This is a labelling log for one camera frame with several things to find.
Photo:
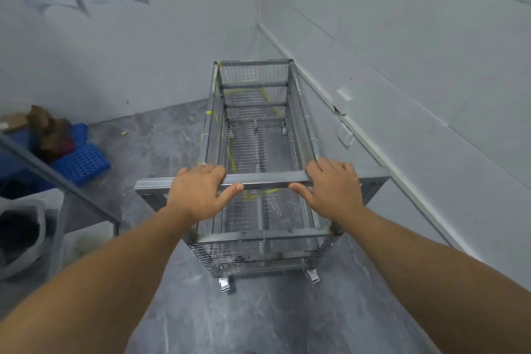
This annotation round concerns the person's left forearm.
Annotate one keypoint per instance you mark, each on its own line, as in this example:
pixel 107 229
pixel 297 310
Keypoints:
pixel 95 279

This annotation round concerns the cardboard box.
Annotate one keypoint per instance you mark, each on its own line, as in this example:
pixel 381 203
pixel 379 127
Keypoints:
pixel 12 121

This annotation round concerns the white wall socket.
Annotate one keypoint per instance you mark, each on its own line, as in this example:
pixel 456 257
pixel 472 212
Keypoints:
pixel 345 134

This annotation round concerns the grey metal shelf frame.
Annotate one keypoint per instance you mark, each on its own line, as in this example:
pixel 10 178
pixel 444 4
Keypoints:
pixel 54 183

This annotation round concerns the blue perforated plastic pallet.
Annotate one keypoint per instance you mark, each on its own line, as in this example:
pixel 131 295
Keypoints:
pixel 81 156

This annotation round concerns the person's right forearm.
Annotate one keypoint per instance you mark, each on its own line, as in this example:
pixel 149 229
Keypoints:
pixel 435 283

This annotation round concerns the person's left hand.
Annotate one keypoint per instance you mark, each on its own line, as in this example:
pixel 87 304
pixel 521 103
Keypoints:
pixel 195 196

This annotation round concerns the person's right hand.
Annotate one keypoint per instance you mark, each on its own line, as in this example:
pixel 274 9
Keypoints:
pixel 332 192

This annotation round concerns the person's right thumb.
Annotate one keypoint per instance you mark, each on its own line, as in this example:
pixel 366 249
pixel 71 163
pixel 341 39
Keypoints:
pixel 302 194

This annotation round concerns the brown crumpled paper bag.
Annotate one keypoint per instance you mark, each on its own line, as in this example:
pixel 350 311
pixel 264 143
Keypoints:
pixel 49 134

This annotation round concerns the person's left thumb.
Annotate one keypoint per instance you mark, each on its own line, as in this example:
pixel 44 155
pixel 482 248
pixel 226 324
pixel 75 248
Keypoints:
pixel 230 195

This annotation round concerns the grey plastic bag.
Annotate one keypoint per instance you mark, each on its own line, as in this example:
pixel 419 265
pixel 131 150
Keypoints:
pixel 23 233

